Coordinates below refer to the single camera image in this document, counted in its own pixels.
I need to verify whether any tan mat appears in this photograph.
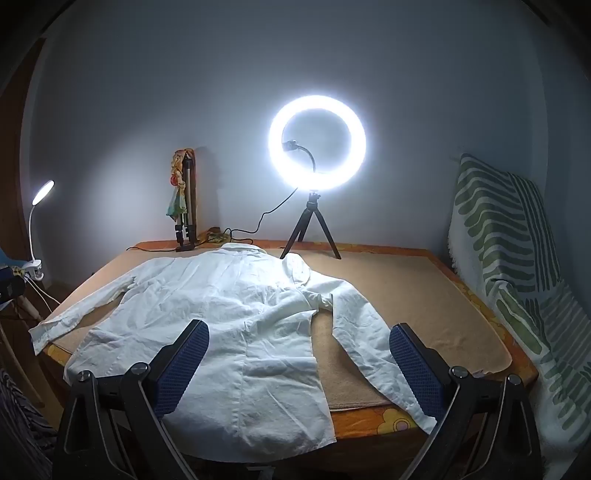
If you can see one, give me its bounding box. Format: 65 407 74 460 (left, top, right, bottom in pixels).
44 249 513 409

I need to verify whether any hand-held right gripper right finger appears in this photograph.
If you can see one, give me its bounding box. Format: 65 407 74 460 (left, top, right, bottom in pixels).
389 323 543 480

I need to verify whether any white clip lamp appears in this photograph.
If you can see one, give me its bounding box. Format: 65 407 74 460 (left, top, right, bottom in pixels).
21 181 55 281

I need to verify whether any dark object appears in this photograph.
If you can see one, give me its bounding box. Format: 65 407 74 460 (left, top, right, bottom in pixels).
0 251 28 305

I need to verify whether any white lamp cable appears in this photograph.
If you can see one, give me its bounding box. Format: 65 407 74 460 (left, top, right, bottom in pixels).
28 276 61 306

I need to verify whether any white shirt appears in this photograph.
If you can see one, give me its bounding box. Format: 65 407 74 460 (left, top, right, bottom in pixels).
28 244 438 462

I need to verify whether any brown wooden door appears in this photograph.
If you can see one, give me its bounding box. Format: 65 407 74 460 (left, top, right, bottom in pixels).
0 39 49 273

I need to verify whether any black mini tripod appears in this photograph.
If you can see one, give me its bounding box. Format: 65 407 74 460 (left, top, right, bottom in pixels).
279 190 342 260

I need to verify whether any folded tripod stand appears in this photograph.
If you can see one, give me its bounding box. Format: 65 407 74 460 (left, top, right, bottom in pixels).
174 154 201 254

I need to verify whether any person's striped trouser leg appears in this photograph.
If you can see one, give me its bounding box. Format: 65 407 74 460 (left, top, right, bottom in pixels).
0 369 56 480

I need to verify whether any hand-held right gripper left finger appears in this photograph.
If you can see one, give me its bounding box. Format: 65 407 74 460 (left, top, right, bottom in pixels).
51 319 211 480

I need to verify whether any black ring light cable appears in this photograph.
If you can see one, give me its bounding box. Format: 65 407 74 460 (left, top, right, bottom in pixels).
127 188 296 252

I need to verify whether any colourful scarf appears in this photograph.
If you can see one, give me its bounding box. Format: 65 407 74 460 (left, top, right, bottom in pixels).
163 148 195 217

